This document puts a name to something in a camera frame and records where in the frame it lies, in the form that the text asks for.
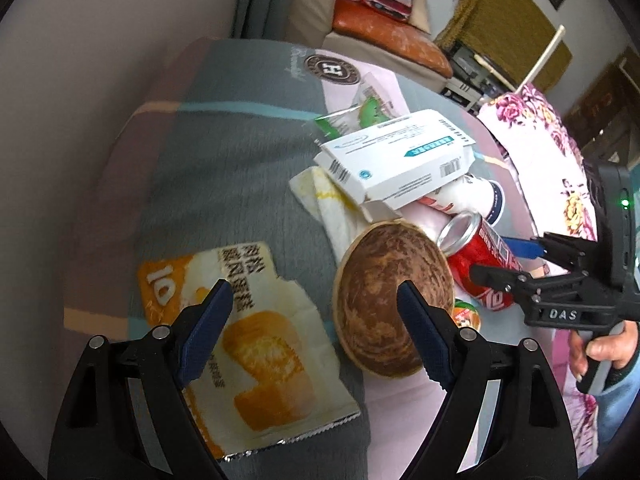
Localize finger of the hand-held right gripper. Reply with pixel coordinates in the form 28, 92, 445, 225
469, 263, 572, 307
499, 232, 600, 273

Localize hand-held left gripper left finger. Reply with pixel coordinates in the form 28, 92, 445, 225
47, 279, 236, 480

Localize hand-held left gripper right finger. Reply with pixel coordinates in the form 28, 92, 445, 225
396, 280, 581, 480

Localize red soda can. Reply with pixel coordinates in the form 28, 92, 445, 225
436, 210, 523, 313

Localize orange egg toy package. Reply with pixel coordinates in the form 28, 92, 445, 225
452, 299, 482, 332

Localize brown paper bowl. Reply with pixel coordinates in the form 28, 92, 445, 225
332, 220, 455, 377

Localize white yogurt bottle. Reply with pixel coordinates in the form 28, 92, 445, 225
417, 174, 506, 226

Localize yellow cake snack packet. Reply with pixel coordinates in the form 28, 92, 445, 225
137, 244, 362, 461

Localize person's right forearm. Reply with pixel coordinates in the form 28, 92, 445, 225
597, 355, 640, 463

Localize person's right hand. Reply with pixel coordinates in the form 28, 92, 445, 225
569, 322, 640, 381

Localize pink floral blanket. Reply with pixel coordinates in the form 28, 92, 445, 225
476, 84, 606, 466

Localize brown wooden cabinet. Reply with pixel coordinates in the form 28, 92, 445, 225
565, 45, 640, 171

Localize white medicine box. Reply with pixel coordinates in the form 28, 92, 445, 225
313, 109, 476, 221

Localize white crumpled tissue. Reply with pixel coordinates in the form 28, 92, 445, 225
290, 166, 381, 261

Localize stereo equipment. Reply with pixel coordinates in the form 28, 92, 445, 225
442, 42, 516, 91

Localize white pole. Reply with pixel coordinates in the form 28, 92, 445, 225
520, 25, 566, 91

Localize clear green candy wrapper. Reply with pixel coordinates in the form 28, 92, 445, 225
314, 72, 403, 138

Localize yellow brown cloth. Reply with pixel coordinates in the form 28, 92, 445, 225
434, 0, 573, 93

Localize orange seat cushion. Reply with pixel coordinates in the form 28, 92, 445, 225
331, 0, 453, 73

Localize cream cushion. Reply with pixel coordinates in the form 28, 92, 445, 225
407, 0, 432, 33

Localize beige armchair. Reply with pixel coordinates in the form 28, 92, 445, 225
287, 0, 453, 93

